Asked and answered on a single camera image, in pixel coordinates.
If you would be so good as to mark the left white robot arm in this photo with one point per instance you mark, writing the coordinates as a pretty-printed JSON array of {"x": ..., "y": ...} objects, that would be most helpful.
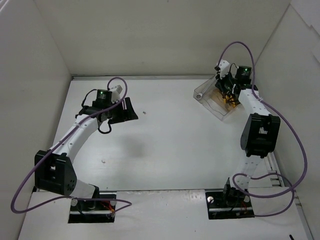
[{"x": 55, "y": 167}]

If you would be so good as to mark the large silver ratchet wrench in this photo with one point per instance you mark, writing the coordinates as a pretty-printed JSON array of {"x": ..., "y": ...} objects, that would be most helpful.
[{"x": 204, "y": 89}]

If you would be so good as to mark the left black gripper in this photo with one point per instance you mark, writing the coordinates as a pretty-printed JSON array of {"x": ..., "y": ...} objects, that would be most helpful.
[{"x": 124, "y": 110}]

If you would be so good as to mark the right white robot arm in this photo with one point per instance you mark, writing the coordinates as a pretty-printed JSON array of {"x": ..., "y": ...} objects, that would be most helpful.
[{"x": 260, "y": 132}]

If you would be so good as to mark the clear plastic organizer container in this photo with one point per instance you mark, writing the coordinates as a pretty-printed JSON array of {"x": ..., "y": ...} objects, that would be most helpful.
[{"x": 214, "y": 103}]

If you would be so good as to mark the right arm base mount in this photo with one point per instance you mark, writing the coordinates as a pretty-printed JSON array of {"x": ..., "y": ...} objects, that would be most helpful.
[{"x": 228, "y": 203}]

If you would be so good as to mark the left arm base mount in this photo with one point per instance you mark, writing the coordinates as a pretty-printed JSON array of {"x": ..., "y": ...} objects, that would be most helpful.
[{"x": 93, "y": 212}]

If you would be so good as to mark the yellow needle nose pliers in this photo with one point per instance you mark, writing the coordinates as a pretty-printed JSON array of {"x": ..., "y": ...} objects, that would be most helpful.
[{"x": 229, "y": 100}]

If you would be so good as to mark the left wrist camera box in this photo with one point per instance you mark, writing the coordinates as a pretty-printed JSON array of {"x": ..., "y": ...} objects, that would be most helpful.
[{"x": 115, "y": 93}]

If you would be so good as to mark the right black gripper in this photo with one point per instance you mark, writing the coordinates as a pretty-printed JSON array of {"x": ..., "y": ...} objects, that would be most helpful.
[{"x": 223, "y": 86}]

